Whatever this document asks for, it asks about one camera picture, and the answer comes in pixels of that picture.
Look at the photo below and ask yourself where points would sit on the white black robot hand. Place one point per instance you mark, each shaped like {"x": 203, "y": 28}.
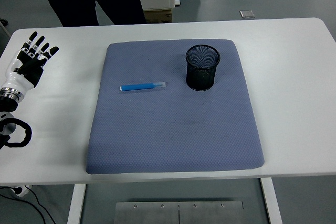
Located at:
{"x": 19, "y": 81}

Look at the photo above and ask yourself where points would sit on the blue marker with clear cap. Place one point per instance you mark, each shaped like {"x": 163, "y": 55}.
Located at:
{"x": 141, "y": 86}

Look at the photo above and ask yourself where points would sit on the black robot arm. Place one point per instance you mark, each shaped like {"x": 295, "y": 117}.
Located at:
{"x": 8, "y": 104}

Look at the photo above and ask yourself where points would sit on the black mesh pen holder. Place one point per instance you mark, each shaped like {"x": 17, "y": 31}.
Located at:
{"x": 200, "y": 79}

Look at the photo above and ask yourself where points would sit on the grey stand leg with caster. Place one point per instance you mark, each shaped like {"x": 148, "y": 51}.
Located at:
{"x": 3, "y": 22}

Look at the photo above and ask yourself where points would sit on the white power strip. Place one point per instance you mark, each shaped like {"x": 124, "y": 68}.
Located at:
{"x": 22, "y": 191}

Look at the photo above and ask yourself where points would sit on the white table leg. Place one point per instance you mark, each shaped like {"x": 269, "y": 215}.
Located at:
{"x": 271, "y": 203}
{"x": 76, "y": 203}

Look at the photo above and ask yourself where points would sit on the brown cardboard box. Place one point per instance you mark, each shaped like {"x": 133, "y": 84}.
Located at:
{"x": 158, "y": 15}

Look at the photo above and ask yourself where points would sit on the blue-grey padded mat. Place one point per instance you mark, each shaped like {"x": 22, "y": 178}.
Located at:
{"x": 170, "y": 129}

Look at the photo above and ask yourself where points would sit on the grey metal plate with screws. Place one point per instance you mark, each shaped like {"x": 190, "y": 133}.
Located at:
{"x": 157, "y": 213}

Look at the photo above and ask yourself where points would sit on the grey square floor plate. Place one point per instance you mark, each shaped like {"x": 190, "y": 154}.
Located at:
{"x": 247, "y": 14}

